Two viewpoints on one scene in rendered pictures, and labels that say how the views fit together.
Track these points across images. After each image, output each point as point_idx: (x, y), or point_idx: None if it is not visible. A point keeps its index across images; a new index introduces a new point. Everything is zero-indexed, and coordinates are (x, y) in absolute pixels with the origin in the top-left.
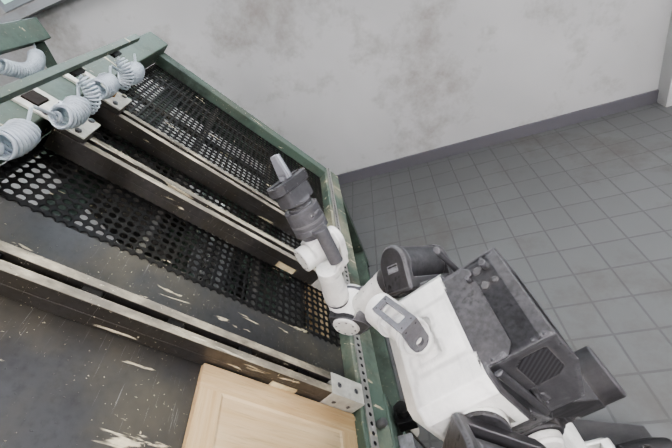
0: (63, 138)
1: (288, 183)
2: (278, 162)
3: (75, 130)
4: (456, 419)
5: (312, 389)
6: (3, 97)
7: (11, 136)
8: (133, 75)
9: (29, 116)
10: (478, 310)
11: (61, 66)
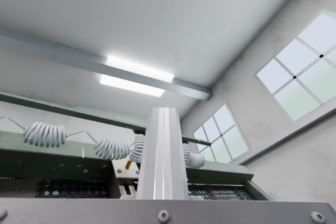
0: (114, 178)
1: (51, 222)
2: (147, 124)
3: (117, 170)
4: None
5: None
6: (60, 108)
7: (36, 124)
8: (190, 157)
9: (75, 132)
10: None
11: (126, 122)
